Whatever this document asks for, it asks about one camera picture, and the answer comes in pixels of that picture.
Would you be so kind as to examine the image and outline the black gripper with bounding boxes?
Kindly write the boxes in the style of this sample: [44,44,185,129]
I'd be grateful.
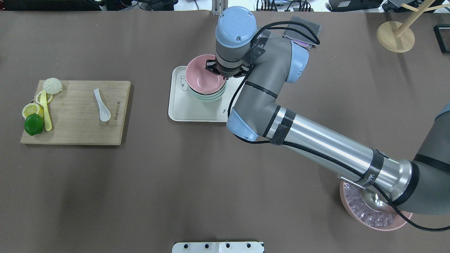
[205,59,250,80]

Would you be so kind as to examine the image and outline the small pink bowl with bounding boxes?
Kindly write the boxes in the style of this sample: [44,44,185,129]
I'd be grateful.
[185,54,225,95]

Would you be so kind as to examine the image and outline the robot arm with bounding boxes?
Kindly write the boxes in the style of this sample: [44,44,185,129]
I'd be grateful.
[206,6,450,215]

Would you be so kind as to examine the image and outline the green bowl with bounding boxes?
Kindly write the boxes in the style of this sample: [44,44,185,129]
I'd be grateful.
[188,84,227,102]

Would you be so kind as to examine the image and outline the white ceramic spoon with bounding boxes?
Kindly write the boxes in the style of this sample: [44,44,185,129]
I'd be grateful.
[94,88,111,122]

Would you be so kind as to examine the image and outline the large pink ice bowl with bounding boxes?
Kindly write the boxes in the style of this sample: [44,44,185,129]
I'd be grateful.
[339,181,407,231]

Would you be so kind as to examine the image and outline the cream rabbit tray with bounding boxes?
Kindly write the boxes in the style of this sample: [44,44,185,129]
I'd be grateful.
[168,66,243,122]

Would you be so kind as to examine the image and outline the grey purple folded cloth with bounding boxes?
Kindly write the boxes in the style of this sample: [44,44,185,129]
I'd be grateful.
[282,16,322,50]

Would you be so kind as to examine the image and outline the bamboo cutting board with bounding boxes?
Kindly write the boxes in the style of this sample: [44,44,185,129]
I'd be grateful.
[21,80,131,145]

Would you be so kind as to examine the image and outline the yellow plastic knife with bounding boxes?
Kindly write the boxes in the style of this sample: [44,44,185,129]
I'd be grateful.
[39,90,53,131]

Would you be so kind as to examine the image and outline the green lime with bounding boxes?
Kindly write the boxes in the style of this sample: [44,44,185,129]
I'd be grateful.
[24,113,44,136]

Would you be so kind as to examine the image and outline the wooden stand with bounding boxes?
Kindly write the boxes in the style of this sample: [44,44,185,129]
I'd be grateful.
[376,0,450,53]

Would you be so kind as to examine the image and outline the metal ice scoop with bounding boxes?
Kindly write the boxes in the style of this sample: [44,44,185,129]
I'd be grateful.
[338,175,395,214]

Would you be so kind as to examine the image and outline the aluminium frame post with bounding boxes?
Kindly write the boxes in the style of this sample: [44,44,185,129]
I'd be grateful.
[212,0,227,17]

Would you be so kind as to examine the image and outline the lemon ring slice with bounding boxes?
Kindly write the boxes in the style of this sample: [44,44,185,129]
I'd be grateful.
[33,91,54,105]

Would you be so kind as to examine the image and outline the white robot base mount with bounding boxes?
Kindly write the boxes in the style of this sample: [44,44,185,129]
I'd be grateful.
[172,241,265,253]

